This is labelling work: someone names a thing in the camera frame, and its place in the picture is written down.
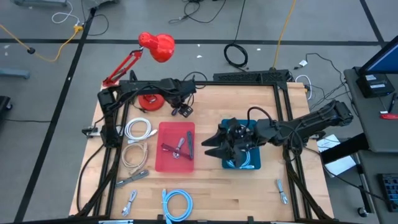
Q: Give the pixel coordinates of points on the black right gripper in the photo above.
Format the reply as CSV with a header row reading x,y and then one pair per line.
x,y
250,137

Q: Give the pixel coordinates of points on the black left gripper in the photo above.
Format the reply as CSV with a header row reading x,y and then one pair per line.
x,y
183,99

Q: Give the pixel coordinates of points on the white charger adapter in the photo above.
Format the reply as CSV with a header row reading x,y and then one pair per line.
x,y
303,63

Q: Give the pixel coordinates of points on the black box device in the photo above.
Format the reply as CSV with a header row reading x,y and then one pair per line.
x,y
374,85

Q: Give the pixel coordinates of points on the blue plastic bin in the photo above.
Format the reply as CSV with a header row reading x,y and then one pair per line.
x,y
255,158

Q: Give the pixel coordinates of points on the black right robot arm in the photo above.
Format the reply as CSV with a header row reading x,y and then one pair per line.
x,y
311,123

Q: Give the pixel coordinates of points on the computer monitor blue screen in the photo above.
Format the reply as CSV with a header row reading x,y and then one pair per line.
x,y
385,59

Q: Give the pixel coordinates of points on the black perforated bar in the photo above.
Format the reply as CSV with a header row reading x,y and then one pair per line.
x,y
248,76

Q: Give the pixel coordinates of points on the black aluminium table frame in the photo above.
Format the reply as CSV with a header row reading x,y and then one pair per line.
x,y
242,83

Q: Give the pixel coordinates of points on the red tool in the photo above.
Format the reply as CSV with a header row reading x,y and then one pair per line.
x,y
388,116

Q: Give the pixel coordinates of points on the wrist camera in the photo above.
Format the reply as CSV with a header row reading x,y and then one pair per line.
x,y
186,111
238,131

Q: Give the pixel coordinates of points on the grey side desk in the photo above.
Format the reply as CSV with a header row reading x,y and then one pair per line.
x,y
370,124

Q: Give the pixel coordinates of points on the black keyboard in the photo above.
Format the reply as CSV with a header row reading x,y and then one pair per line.
x,y
390,193

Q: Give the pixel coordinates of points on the red desk lamp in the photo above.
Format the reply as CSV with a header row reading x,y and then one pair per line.
x,y
158,46

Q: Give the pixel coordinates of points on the white paper sheet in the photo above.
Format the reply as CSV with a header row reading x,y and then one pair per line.
x,y
342,165

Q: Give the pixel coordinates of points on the grey power strip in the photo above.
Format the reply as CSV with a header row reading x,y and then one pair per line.
x,y
91,131

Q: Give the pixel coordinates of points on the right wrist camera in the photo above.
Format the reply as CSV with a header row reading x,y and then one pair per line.
x,y
238,131

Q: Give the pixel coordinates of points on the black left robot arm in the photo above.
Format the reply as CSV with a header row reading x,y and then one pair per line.
x,y
146,85

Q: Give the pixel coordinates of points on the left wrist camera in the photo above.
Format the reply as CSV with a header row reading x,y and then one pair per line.
x,y
186,111

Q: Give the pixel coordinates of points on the pink translucent plastic bin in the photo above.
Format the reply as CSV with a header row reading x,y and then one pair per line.
x,y
168,130

